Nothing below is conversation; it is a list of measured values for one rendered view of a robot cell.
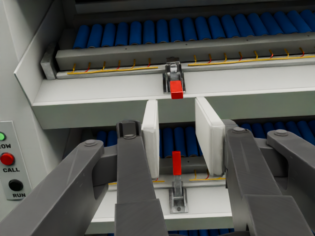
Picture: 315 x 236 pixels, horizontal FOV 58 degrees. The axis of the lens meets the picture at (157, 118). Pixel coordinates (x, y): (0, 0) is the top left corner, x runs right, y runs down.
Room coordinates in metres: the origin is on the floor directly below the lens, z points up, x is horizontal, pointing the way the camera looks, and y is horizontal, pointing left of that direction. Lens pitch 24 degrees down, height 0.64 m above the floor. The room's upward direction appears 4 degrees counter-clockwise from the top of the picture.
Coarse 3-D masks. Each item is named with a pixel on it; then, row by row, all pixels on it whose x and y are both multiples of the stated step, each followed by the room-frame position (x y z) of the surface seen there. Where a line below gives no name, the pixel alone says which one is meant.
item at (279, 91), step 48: (144, 0) 0.49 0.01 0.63; (192, 0) 0.49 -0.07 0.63; (240, 0) 0.49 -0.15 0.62; (48, 48) 0.40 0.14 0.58; (48, 96) 0.35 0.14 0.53; (96, 96) 0.34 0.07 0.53; (144, 96) 0.33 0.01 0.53; (192, 96) 0.33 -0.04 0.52; (240, 96) 0.33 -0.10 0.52; (288, 96) 0.33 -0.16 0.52
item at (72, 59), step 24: (96, 48) 0.40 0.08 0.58; (120, 48) 0.39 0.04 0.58; (144, 48) 0.39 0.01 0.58; (168, 48) 0.39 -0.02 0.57; (192, 48) 0.38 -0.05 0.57; (216, 48) 0.38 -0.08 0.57; (240, 48) 0.38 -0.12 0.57; (264, 48) 0.39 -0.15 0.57; (288, 48) 0.39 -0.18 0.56; (312, 48) 0.39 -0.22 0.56; (72, 72) 0.38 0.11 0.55; (96, 72) 0.37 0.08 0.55
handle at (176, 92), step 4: (172, 68) 0.34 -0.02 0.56; (176, 68) 0.34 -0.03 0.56; (172, 72) 0.34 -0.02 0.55; (176, 72) 0.34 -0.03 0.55; (172, 76) 0.33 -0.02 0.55; (176, 76) 0.33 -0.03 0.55; (172, 80) 0.31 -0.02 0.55; (176, 80) 0.31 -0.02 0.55; (172, 84) 0.29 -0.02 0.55; (176, 84) 0.29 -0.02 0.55; (180, 84) 0.29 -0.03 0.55; (172, 88) 0.28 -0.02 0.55; (176, 88) 0.28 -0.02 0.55; (180, 88) 0.28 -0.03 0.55; (172, 92) 0.27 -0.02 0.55; (176, 92) 0.27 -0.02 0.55; (180, 92) 0.27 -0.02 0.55; (172, 96) 0.27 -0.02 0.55; (176, 96) 0.27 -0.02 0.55; (180, 96) 0.27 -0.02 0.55
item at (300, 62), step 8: (216, 64) 0.37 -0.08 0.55; (224, 64) 0.37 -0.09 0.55; (232, 64) 0.37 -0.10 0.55; (240, 64) 0.37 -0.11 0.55; (248, 64) 0.37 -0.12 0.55; (256, 64) 0.37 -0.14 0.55; (264, 64) 0.37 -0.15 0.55; (272, 64) 0.37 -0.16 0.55; (280, 64) 0.37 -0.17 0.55; (288, 64) 0.37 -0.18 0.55; (296, 64) 0.37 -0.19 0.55; (304, 64) 0.37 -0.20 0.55; (312, 64) 0.37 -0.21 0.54; (104, 72) 0.38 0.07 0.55; (112, 72) 0.37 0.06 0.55; (120, 72) 0.37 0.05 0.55; (128, 72) 0.37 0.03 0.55; (136, 72) 0.37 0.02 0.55; (144, 72) 0.37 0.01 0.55; (152, 72) 0.37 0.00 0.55; (160, 72) 0.37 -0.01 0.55
